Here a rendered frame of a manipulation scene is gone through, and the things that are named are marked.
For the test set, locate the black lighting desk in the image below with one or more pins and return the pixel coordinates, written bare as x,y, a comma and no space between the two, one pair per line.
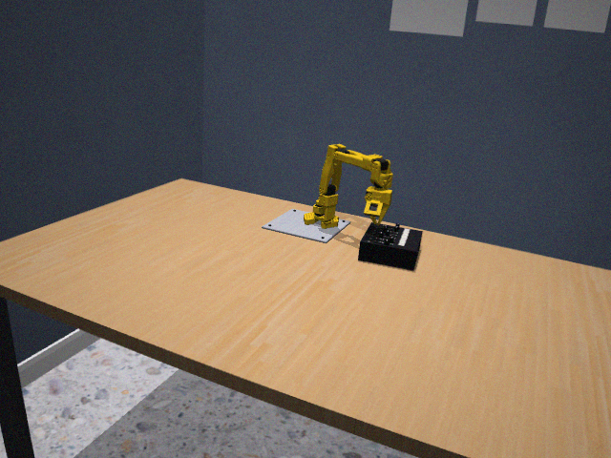
397,248

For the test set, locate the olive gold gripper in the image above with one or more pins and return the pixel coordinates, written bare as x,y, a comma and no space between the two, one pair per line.
375,196

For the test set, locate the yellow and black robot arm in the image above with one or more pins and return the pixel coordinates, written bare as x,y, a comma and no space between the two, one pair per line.
324,209

